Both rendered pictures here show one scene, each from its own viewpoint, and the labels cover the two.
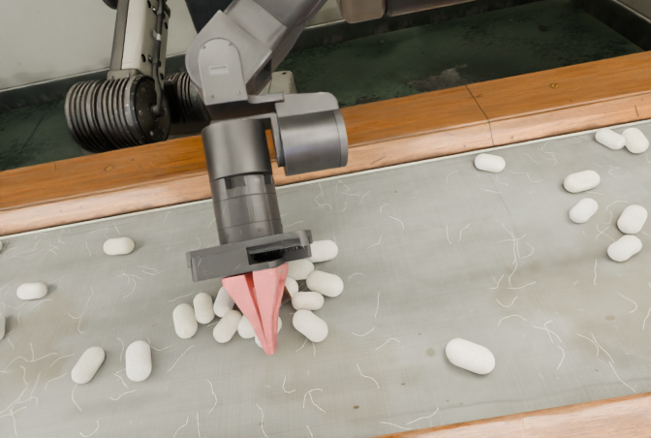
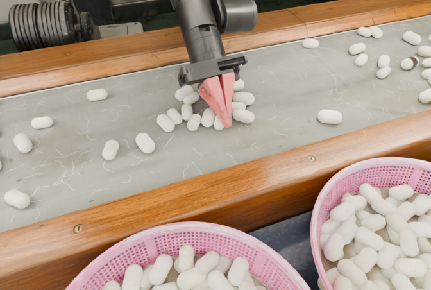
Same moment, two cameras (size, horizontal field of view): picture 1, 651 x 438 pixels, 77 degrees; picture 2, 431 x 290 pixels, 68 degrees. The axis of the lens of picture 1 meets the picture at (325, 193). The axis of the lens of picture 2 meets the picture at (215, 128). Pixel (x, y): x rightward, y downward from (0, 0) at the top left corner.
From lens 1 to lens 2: 28 cm
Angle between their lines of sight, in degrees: 16
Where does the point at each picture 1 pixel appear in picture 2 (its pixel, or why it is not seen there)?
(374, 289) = (269, 100)
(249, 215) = (215, 46)
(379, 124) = not seen: hidden behind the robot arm
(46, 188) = (21, 67)
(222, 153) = (195, 13)
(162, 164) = (108, 50)
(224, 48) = not seen: outside the picture
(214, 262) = (201, 70)
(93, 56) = not seen: outside the picture
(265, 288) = (229, 83)
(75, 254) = (61, 104)
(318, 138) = (243, 8)
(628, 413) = (403, 122)
